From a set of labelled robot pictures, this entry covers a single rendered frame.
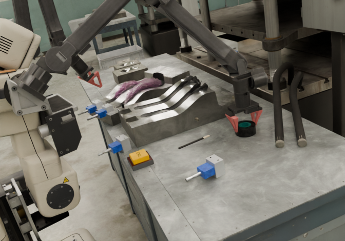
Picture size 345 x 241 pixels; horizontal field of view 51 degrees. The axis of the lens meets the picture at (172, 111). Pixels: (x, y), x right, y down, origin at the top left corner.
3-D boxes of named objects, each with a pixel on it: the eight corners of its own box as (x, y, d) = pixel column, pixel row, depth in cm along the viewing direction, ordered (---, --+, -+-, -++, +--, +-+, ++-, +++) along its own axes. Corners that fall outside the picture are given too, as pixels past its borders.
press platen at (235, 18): (276, 79, 167) (274, 41, 160) (175, 41, 281) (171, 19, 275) (411, 35, 189) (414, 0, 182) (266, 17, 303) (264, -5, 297)
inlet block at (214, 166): (191, 191, 112) (189, 176, 110) (183, 184, 116) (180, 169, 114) (225, 173, 117) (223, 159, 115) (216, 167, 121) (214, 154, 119)
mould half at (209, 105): (136, 147, 145) (129, 117, 140) (121, 125, 168) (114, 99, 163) (245, 111, 158) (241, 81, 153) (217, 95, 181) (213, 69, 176)
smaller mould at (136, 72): (119, 86, 225) (117, 76, 222) (114, 81, 238) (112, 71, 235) (150, 78, 230) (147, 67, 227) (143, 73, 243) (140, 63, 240)
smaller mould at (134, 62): (119, 77, 244) (117, 68, 242) (115, 73, 256) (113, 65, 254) (142, 71, 249) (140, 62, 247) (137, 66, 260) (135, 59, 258)
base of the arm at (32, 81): (11, 79, 114) (19, 86, 104) (26, 59, 115) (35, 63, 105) (34, 94, 119) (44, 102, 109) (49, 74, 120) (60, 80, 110)
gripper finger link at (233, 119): (252, 131, 136) (250, 108, 133) (235, 136, 134) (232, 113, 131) (243, 125, 142) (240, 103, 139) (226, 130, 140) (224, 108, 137)
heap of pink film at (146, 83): (127, 104, 176) (123, 89, 173) (110, 98, 190) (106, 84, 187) (169, 86, 189) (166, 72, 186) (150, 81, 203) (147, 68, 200)
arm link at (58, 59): (133, -32, 124) (139, -42, 115) (161, -2, 128) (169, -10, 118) (40, 62, 117) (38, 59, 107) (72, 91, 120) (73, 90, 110)
